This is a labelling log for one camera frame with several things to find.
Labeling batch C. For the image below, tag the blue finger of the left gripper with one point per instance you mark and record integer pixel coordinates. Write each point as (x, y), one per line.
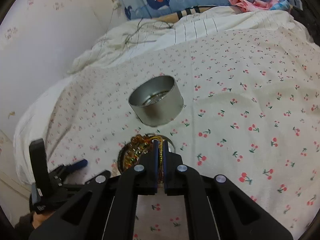
(77, 166)

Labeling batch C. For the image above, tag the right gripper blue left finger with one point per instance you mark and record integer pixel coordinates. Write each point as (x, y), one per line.
(119, 221)

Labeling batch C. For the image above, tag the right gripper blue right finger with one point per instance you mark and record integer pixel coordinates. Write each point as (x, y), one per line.
(215, 207)

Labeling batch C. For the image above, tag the left hand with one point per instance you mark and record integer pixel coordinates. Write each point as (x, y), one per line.
(28, 223)

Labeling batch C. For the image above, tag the round silver metal tin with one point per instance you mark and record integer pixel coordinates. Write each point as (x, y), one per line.
(157, 102)

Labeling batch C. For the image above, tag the cherry print bed sheet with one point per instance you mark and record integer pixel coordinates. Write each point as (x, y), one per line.
(251, 112)

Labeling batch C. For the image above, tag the white striped duvet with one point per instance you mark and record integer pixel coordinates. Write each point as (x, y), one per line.
(136, 37)

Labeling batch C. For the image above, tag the tan striped pillow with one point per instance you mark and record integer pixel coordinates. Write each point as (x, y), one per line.
(176, 16)

